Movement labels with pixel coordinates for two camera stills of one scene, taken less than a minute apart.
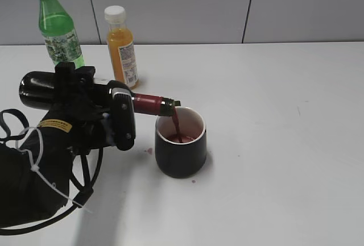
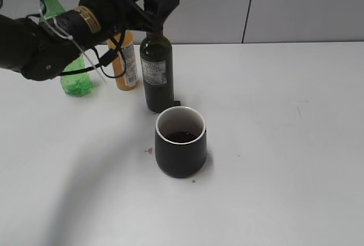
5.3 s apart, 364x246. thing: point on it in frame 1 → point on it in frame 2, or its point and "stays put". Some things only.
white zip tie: [35, 168] → [53, 24]
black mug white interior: [177, 159] stays put
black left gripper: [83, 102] → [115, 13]
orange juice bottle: [121, 50] stays put
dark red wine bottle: [37, 90] → [157, 68]
